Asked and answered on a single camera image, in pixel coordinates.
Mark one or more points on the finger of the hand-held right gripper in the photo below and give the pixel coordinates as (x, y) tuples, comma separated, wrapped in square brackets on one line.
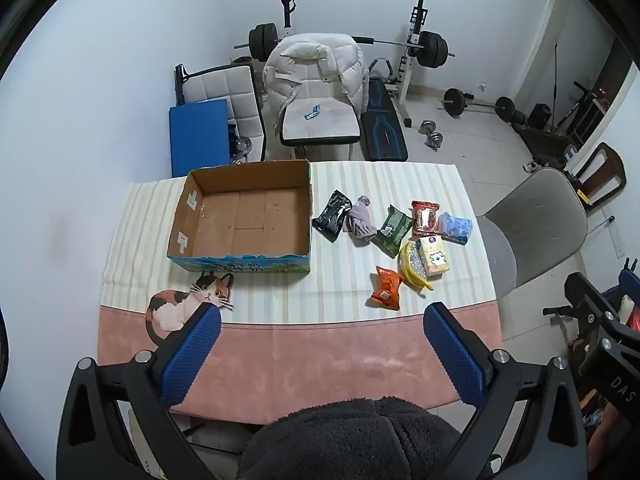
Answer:
[(631, 280), (590, 300)]

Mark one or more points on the black weight bench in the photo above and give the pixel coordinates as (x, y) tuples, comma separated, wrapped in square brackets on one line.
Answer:
[(382, 130)]

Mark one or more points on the brown cardboard box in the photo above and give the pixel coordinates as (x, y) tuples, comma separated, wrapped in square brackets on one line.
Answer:
[(240, 220)]

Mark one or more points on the black snack packet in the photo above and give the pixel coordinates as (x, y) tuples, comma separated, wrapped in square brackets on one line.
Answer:
[(332, 215)]

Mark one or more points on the purple cloth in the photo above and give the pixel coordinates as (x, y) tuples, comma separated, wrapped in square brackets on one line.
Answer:
[(361, 222)]

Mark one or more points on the red snack packet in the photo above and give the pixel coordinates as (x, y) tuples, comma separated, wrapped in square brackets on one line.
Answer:
[(425, 220)]

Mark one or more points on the short barbell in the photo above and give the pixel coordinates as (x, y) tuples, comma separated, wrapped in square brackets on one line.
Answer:
[(456, 101)]

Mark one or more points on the dark weight storage rack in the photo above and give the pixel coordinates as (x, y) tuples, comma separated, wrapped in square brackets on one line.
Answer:
[(550, 145)]

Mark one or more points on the orange snack packet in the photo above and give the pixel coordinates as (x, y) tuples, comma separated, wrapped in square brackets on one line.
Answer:
[(386, 287)]

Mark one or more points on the green snack packet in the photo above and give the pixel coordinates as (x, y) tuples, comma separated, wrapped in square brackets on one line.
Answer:
[(395, 230)]

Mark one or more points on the black fleece garment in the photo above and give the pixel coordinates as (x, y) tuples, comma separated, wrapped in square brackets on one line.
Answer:
[(345, 440)]

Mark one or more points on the light blue tissue pack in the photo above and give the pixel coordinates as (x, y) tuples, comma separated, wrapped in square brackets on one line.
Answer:
[(456, 227)]

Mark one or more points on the barbell with black plates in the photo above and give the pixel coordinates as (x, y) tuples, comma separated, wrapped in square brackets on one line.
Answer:
[(430, 47)]

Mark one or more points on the blue foam mat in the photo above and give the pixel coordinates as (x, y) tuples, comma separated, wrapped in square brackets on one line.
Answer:
[(197, 140)]

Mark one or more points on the grey shell chair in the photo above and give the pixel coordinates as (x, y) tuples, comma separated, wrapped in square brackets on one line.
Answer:
[(540, 220)]

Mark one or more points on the dark wooden chair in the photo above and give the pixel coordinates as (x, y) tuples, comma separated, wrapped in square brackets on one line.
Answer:
[(618, 172)]

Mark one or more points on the white shoe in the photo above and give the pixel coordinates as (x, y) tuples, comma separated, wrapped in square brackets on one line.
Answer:
[(531, 166)]

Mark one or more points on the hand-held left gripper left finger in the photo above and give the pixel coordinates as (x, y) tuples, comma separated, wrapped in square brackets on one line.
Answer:
[(192, 355)]

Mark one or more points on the white puffer jacket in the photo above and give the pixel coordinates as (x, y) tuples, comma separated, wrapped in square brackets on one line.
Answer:
[(310, 67)]

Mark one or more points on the small blue packet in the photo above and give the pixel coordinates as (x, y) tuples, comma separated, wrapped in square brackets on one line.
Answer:
[(312, 112)]

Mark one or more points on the yellow and silver packet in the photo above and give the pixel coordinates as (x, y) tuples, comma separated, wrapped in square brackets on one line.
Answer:
[(412, 267)]

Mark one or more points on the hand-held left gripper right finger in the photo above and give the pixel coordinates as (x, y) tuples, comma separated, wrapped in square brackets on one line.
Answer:
[(455, 355)]

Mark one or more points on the cream yellow tissue pack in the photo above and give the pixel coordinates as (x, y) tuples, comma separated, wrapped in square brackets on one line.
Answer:
[(434, 257)]

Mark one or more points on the white quilted chair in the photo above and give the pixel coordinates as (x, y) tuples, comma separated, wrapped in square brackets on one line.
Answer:
[(220, 85)]

